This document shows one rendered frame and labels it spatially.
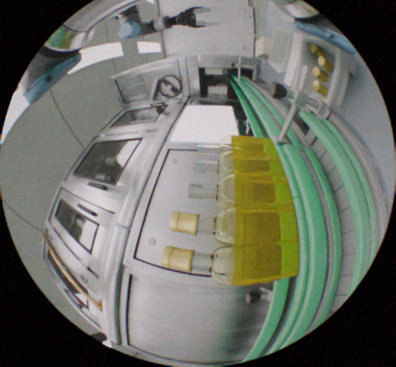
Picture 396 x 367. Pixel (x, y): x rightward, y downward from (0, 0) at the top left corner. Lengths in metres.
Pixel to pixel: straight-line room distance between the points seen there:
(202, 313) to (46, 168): 1.68
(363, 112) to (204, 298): 0.60
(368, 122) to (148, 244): 0.63
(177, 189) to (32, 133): 1.58
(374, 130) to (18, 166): 2.00
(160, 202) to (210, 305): 0.34
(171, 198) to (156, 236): 0.12
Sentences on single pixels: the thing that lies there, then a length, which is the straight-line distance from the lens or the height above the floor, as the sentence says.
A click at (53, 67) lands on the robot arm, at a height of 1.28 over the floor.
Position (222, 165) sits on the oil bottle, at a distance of 0.21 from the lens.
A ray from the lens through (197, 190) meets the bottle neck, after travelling 0.19.
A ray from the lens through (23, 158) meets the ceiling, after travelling 1.63.
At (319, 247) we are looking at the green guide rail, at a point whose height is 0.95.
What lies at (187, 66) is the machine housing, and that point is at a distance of 1.06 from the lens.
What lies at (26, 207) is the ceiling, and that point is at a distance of 1.70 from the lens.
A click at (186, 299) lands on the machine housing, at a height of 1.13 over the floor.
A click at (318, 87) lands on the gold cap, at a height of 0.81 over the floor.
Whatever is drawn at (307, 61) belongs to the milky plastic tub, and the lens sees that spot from 0.49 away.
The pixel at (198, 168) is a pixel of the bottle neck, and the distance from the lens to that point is 0.23.
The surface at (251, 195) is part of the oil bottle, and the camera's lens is 0.19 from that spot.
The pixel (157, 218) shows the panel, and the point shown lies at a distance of 0.35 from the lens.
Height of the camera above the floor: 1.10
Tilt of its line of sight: 8 degrees up
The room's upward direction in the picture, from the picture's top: 86 degrees counter-clockwise
